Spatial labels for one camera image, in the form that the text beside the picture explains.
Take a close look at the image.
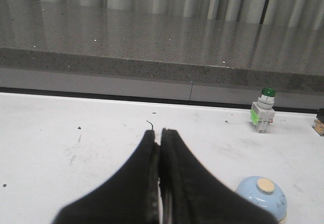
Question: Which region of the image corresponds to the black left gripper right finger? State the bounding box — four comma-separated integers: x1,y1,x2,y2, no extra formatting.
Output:
160,129,277,223

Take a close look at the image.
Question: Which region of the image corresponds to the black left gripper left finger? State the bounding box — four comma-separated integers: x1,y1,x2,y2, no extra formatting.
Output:
53,130,159,223

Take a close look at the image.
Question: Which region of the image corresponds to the light blue call bell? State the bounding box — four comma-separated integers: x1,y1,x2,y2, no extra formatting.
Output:
235,176,288,223

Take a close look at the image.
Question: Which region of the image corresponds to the green push button switch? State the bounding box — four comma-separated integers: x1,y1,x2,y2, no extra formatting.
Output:
250,88,276,133

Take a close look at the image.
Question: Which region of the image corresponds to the black selector switch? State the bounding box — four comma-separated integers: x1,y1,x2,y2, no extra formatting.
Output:
312,108,324,136

